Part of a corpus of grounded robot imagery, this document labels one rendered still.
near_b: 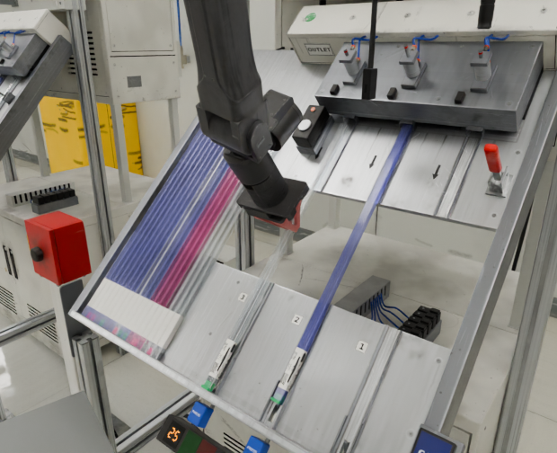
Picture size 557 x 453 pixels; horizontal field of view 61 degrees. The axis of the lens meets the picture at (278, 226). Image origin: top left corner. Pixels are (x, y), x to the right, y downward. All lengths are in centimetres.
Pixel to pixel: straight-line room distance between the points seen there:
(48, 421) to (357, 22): 90
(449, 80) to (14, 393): 182
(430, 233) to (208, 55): 222
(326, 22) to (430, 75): 26
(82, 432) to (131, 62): 136
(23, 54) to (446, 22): 131
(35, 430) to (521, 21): 102
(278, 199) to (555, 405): 157
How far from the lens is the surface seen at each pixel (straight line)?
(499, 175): 72
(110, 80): 188
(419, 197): 76
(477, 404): 95
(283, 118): 67
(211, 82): 55
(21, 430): 98
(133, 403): 190
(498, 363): 107
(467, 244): 260
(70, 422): 95
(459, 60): 85
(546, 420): 199
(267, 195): 69
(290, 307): 74
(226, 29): 51
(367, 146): 85
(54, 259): 133
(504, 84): 79
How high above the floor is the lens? 121
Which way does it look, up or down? 21 degrees down
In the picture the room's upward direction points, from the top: straight up
